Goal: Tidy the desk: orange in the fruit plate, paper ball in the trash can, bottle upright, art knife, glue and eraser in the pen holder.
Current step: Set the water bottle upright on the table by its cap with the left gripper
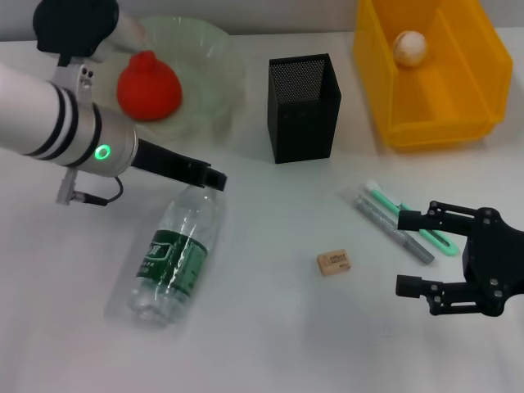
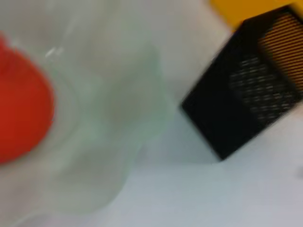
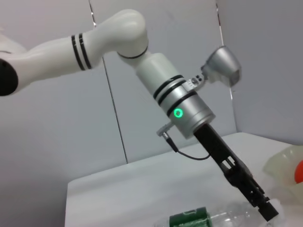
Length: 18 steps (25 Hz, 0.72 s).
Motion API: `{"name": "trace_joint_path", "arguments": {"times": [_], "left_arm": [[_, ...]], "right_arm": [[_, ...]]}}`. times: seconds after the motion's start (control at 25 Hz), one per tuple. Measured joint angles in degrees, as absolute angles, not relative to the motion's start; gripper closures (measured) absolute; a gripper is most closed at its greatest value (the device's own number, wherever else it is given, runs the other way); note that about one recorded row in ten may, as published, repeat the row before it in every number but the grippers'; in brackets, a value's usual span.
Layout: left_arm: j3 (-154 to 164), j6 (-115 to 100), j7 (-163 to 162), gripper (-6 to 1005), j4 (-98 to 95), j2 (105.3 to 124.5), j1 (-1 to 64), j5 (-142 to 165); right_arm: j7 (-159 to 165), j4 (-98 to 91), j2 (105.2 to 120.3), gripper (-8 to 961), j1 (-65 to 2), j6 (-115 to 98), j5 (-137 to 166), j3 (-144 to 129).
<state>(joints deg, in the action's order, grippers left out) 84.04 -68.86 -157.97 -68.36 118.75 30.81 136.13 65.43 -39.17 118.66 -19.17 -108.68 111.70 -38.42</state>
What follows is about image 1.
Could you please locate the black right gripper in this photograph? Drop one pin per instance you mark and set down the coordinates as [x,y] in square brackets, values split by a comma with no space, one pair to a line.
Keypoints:
[495,262]

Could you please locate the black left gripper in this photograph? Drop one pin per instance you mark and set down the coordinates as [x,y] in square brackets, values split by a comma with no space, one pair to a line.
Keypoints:
[168,163]

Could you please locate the silver glitter pen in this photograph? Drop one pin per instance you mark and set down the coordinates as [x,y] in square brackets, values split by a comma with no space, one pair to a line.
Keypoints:
[385,223]

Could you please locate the mint green utility knife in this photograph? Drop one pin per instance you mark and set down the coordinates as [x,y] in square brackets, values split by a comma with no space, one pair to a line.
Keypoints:
[385,195]

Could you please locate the tan rectangular eraser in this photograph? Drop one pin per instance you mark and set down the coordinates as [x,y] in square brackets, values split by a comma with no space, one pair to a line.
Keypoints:
[335,263]

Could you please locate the clear water bottle green label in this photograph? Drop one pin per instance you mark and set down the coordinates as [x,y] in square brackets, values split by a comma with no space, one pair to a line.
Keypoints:
[172,262]

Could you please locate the white egg-shaped ball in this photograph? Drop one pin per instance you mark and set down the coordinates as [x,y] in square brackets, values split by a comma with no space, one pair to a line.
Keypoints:
[410,48]

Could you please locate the black mesh pen holder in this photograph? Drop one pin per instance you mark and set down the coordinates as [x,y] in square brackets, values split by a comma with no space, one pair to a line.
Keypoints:
[303,131]

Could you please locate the translucent green glass fruit plate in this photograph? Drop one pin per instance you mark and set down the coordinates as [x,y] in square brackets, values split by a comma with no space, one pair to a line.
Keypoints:
[204,73]

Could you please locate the red round toy fruit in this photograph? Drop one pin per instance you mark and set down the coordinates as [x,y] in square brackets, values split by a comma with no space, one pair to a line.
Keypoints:
[149,90]

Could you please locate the yellow plastic storage bin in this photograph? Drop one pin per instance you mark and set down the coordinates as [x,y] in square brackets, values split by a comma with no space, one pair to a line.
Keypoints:
[450,102]

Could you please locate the white partition panel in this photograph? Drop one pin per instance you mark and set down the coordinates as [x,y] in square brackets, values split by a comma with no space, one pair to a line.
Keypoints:
[266,16]

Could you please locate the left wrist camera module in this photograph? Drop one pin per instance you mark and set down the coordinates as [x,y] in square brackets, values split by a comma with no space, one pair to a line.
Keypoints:
[69,24]

